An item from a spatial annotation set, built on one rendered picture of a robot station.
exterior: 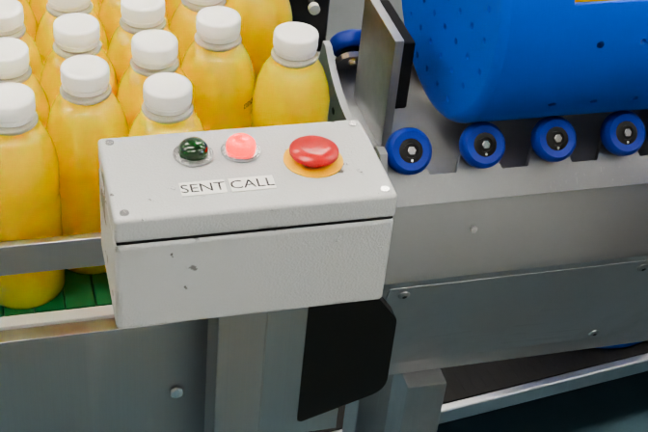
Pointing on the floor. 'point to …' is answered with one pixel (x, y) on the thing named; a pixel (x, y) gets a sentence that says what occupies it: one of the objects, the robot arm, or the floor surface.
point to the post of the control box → (234, 372)
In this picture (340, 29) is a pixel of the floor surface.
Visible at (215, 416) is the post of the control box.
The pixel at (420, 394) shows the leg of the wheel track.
